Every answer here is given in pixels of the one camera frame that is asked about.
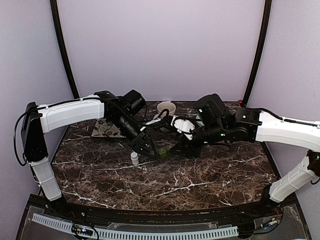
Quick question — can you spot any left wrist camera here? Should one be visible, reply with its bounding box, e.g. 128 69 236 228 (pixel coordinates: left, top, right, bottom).
140 114 166 132

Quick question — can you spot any white slotted cable duct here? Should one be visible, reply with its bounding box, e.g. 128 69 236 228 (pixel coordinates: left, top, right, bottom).
31 213 239 240

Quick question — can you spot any teal bowl right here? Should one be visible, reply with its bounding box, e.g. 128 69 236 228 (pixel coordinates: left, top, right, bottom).
195 114 208 127

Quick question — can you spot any black frame post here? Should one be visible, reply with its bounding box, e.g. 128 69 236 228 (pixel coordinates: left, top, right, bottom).
49 0 80 99
241 0 273 107

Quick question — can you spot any black front rail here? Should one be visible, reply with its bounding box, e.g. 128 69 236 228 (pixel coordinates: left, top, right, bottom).
46 199 296 227

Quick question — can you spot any right black frame post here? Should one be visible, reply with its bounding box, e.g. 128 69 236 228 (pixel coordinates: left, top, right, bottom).
241 0 273 107

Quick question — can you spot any left black frame post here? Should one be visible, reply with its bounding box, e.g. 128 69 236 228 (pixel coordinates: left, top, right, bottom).
49 0 80 99

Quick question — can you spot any white pill bottle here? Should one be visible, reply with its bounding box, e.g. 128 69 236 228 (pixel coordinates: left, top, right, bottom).
130 152 139 166

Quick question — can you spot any floral square plate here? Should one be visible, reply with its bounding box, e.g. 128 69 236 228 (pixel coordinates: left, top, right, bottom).
91 118 125 139

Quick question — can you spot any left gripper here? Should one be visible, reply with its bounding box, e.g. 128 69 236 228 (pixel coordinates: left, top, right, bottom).
110 113 160 160

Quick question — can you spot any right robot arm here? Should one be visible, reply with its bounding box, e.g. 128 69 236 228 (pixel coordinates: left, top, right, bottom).
170 93 320 217

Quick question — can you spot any green weekly pill organizer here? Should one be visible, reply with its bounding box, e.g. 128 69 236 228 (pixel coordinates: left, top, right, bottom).
157 145 171 159

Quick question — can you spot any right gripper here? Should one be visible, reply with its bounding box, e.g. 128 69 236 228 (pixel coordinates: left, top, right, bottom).
169 119 228 158

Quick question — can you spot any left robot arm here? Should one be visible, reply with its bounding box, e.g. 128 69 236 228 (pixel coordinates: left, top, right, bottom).
16 90 161 218

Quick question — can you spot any cream ceramic mug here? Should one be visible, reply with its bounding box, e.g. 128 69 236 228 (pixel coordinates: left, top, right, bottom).
152 101 177 133

